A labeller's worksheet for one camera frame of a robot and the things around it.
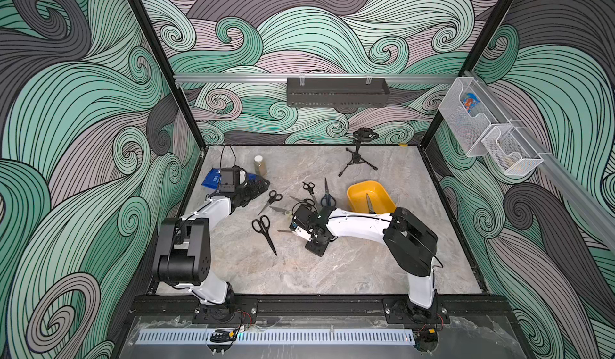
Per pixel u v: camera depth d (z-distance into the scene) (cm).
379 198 98
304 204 98
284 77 94
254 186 83
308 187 104
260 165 104
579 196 53
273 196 101
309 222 70
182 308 74
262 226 92
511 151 64
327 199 100
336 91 95
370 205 98
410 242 48
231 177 73
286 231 90
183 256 45
